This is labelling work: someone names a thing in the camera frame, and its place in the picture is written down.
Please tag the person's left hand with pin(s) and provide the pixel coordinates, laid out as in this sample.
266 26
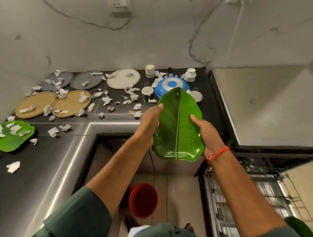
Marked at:
148 127

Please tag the person's right hand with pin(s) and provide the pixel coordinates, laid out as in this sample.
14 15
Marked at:
211 139

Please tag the small black steel cup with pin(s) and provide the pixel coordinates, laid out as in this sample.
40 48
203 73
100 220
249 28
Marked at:
147 90

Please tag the blue frying pan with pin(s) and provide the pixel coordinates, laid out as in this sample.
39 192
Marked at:
161 89

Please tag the large black steel cup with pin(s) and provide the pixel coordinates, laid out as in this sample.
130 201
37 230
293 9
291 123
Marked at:
196 96

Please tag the white plate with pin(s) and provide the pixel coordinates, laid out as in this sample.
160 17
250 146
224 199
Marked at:
122 80

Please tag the white ceramic mug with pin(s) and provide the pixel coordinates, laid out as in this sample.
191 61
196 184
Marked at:
150 72

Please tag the silver dishwasher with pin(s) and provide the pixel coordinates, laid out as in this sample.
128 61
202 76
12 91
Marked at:
269 110

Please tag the white patterned ceramic jar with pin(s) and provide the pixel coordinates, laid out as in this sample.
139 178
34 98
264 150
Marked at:
190 74

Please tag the grey speckled plate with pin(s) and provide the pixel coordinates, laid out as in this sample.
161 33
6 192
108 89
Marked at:
94 80
64 78

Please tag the tan speckled plate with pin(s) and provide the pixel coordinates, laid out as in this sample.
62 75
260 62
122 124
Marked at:
36 101
69 103

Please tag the round green plate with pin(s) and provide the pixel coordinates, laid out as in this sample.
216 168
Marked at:
300 228

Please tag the person's left forearm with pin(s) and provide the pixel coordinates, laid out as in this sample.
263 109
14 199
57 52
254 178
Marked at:
117 171

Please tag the person's right forearm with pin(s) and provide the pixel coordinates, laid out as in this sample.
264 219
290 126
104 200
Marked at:
239 195

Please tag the orange thread wristband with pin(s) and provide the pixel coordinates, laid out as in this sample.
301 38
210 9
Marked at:
217 153

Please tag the red plastic bucket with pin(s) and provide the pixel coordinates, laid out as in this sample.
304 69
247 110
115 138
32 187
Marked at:
143 201

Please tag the green shirt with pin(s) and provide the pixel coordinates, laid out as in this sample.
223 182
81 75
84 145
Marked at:
78 214

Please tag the white wall socket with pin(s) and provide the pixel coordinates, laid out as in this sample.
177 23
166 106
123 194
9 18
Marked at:
119 3

